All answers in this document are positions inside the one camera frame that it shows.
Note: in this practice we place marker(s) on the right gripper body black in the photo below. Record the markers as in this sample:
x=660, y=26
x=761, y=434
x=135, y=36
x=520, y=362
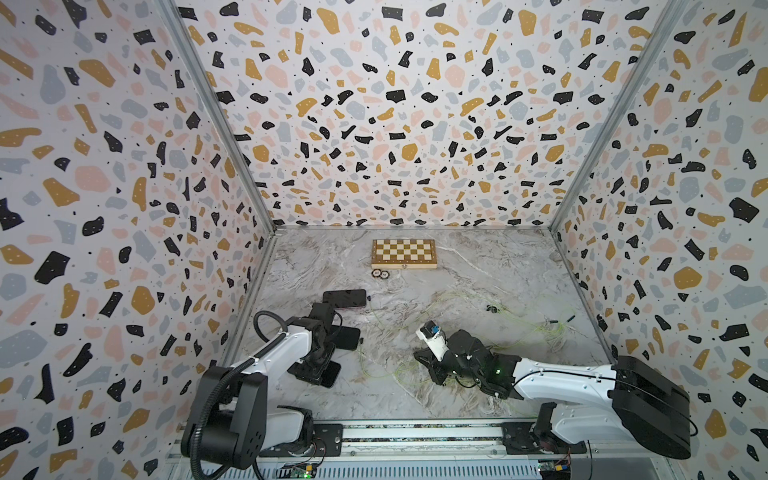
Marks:
x=450, y=367

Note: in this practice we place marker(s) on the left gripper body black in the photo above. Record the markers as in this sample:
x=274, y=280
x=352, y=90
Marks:
x=312, y=369

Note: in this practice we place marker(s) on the green wired earphones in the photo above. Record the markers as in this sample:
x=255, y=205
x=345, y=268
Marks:
x=542, y=326
x=401, y=385

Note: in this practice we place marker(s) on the black smartphone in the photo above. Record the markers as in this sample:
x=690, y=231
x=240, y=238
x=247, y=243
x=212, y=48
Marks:
x=345, y=299
x=346, y=338

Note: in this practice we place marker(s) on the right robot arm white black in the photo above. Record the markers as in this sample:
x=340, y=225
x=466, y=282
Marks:
x=623, y=401

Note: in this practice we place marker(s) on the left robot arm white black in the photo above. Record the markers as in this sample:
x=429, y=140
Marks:
x=231, y=422

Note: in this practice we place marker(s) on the near blue-edged smartphone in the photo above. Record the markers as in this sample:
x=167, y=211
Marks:
x=330, y=374

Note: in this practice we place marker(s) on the wooden chessboard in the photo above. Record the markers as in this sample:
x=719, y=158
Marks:
x=404, y=254

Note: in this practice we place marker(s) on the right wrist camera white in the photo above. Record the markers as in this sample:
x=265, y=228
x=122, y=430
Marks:
x=435, y=339

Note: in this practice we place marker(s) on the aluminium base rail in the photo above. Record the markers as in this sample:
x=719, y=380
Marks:
x=450, y=449

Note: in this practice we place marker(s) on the left aluminium corner post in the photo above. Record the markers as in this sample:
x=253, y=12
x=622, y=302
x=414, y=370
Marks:
x=169, y=12

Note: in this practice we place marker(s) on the aluminium corner post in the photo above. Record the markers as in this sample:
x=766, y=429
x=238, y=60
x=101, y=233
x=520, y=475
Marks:
x=169, y=12
x=672, y=12

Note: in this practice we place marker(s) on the right aluminium corner post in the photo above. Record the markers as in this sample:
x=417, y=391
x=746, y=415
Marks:
x=672, y=12

